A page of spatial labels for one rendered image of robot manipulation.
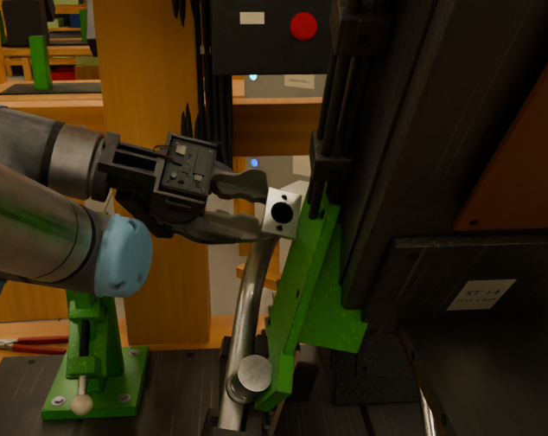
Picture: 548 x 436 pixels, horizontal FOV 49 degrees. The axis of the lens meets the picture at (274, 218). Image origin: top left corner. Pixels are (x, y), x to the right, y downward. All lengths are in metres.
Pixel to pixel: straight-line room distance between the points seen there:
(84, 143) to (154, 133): 0.30
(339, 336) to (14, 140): 0.38
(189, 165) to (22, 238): 0.22
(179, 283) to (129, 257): 0.47
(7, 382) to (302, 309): 0.55
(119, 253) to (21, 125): 0.19
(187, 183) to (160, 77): 0.32
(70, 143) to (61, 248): 0.17
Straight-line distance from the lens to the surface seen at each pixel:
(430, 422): 0.67
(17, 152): 0.65
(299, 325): 0.62
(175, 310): 1.05
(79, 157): 0.64
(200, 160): 0.63
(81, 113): 1.04
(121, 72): 0.92
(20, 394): 1.00
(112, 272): 0.54
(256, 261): 0.77
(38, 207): 0.48
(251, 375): 0.65
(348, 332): 0.65
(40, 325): 1.20
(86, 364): 0.86
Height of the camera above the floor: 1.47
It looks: 22 degrees down
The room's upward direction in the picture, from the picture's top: straight up
